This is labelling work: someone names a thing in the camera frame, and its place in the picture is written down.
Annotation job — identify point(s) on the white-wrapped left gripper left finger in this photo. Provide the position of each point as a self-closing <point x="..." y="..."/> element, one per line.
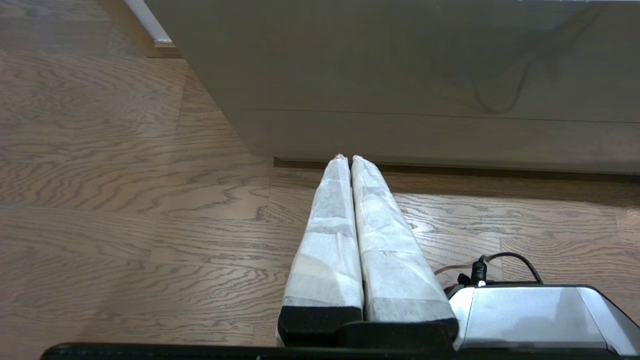
<point x="327" y="250"/>

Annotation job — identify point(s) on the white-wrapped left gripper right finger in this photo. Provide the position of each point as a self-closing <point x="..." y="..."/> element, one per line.
<point x="395" y="260"/>

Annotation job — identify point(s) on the white door frame strip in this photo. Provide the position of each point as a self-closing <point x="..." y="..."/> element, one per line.
<point x="150" y="25"/>

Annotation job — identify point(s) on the glossy white drawer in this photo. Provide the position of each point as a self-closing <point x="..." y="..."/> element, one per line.
<point x="350" y="55"/>

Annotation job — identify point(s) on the left robot arm silver black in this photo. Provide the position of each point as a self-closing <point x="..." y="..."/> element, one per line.
<point x="530" y="315"/>

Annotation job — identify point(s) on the glossy white cabinet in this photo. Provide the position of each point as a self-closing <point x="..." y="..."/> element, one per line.
<point x="400" y="145"/>

